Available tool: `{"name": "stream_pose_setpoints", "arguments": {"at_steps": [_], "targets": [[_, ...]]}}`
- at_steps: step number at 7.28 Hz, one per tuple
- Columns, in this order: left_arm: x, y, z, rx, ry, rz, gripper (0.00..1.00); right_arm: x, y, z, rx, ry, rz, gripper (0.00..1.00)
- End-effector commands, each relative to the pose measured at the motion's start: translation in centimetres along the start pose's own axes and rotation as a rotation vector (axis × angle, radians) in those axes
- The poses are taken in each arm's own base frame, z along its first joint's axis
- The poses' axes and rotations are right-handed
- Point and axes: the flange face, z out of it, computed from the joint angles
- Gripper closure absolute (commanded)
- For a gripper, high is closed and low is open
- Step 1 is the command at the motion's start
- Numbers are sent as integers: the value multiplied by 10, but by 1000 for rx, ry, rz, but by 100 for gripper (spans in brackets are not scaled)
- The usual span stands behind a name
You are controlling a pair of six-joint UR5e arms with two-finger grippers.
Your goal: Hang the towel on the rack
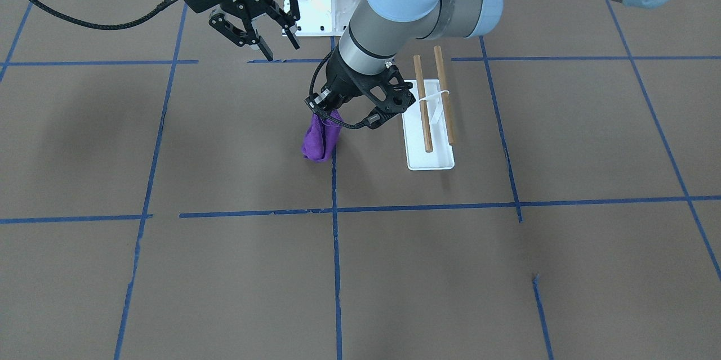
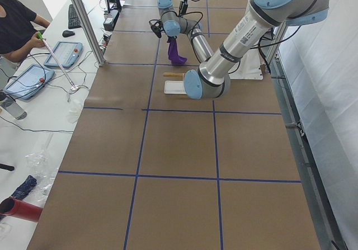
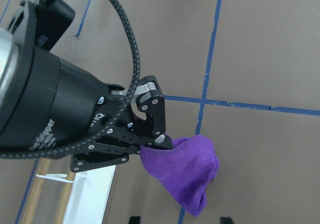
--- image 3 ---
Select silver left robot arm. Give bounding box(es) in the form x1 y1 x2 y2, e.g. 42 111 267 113
0 0 173 172

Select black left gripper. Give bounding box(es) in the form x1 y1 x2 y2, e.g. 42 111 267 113
0 1 155 173

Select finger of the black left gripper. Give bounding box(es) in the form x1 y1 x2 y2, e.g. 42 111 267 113
131 75 174 150

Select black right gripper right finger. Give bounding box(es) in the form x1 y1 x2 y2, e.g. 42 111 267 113
219 216 234 224

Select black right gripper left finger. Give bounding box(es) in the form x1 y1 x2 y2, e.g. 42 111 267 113
128 216 140 224

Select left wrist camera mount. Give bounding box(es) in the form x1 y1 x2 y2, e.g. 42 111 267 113
7 0 76 53

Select left braided camera cable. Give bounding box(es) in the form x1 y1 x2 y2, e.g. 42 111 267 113
0 0 143 160

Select purple microfiber towel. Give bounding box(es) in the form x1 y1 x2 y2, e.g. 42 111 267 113
139 135 220 216

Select white wooden towel rack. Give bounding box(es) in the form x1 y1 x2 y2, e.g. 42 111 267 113
15 159 116 223

